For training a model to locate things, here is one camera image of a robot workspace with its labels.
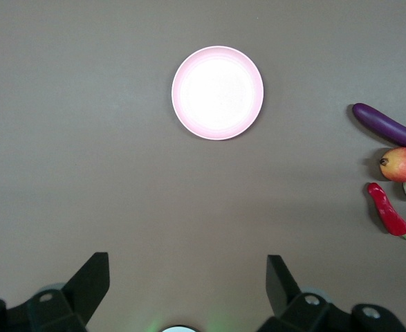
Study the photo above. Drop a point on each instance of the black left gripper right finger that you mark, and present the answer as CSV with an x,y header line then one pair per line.
x,y
313,314

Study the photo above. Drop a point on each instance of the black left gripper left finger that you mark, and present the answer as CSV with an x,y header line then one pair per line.
x,y
50,311

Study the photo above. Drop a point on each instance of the red chili pepper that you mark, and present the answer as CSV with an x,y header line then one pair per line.
x,y
386,211

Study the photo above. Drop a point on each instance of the red yellow apple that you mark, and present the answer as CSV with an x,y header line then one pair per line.
x,y
401,165

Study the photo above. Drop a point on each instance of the purple eggplant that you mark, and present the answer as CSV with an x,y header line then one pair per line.
x,y
386,126

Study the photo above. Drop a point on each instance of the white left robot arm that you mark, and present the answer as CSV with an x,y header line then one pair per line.
x,y
179,329

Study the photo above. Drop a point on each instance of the brown table cloth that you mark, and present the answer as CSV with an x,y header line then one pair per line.
x,y
85,138

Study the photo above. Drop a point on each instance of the pink round plate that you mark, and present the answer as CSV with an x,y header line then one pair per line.
x,y
218,93

